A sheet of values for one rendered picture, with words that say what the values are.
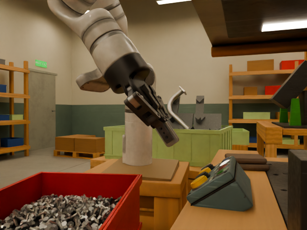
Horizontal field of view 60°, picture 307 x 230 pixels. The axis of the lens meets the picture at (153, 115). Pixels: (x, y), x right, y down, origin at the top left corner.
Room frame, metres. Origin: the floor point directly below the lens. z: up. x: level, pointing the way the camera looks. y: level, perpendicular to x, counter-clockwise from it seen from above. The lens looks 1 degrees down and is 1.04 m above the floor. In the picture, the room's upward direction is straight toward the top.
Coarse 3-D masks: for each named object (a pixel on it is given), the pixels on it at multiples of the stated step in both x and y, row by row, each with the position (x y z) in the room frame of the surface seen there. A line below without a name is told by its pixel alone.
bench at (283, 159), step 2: (266, 158) 0.92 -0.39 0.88; (268, 158) 0.92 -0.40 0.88; (270, 158) 0.92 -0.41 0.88; (272, 158) 0.92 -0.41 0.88; (274, 158) 0.92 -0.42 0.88; (276, 158) 0.92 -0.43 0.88; (278, 158) 0.92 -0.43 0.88; (280, 158) 0.92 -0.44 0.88; (282, 158) 0.92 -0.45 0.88; (284, 158) 0.92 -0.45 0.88; (286, 158) 0.92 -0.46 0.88; (268, 160) 0.89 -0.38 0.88; (270, 160) 0.89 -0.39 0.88; (272, 160) 0.89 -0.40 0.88; (274, 160) 0.89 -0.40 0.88; (276, 160) 0.89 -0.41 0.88; (278, 160) 0.89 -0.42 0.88; (280, 160) 0.89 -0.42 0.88; (282, 160) 0.89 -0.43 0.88; (284, 160) 0.89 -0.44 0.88; (286, 160) 0.89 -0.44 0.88
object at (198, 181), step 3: (201, 177) 0.41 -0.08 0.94; (204, 177) 0.42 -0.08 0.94; (195, 180) 0.42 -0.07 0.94; (198, 180) 0.41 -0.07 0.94; (201, 180) 0.41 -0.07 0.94; (204, 180) 0.41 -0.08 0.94; (192, 183) 0.41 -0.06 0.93; (195, 183) 0.41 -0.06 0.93; (198, 183) 0.41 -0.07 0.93; (201, 183) 0.41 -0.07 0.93; (192, 186) 0.41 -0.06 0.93; (195, 186) 0.41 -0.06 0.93
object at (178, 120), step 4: (180, 88) 1.58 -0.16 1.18; (180, 92) 1.58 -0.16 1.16; (184, 92) 1.57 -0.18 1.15; (172, 96) 1.58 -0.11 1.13; (176, 96) 1.58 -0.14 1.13; (172, 100) 1.57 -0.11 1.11; (168, 104) 1.57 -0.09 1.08; (168, 108) 1.56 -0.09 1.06; (168, 112) 1.55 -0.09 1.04; (172, 112) 1.53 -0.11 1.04; (172, 116) 1.53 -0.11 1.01; (176, 116) 1.51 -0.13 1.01; (176, 120) 1.51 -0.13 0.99; (180, 120) 1.49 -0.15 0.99; (180, 124) 1.48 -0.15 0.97; (184, 124) 1.47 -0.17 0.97; (184, 128) 1.47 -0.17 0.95
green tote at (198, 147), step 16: (112, 128) 1.39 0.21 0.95; (224, 128) 1.29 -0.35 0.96; (112, 144) 1.40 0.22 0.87; (160, 144) 1.29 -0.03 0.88; (176, 144) 1.25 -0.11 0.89; (192, 144) 1.22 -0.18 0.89; (208, 144) 1.19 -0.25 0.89; (224, 144) 1.28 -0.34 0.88; (192, 160) 1.22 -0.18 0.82; (208, 160) 1.19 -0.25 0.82
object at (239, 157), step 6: (228, 156) 0.68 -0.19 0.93; (234, 156) 0.67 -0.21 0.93; (240, 156) 0.67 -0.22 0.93; (246, 156) 0.67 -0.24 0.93; (252, 156) 0.67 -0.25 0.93; (258, 156) 0.67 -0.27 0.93; (240, 162) 0.65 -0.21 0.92; (246, 162) 0.65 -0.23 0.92; (252, 162) 0.65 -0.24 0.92; (258, 162) 0.64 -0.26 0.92; (264, 162) 0.64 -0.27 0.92; (246, 168) 0.64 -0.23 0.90; (252, 168) 0.64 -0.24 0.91; (258, 168) 0.64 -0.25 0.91; (264, 168) 0.63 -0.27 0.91
